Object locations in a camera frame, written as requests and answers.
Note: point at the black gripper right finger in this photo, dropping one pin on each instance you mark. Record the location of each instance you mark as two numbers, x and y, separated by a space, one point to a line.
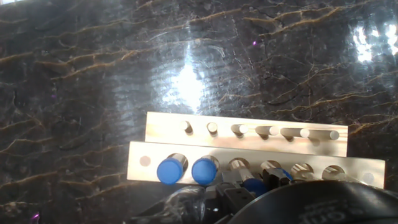
275 179

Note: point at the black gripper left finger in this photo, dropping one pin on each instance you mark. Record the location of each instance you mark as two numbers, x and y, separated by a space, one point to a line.
236 197

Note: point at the blue capped test tube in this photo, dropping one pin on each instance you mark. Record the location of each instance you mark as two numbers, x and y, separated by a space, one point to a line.
255 186
170 171
204 171
267 165

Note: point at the wooden test tube rack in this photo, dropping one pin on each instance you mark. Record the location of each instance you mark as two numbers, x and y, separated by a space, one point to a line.
248 143

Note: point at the dark marble pattern mat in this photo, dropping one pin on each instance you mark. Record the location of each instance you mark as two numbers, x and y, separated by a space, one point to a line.
93 77

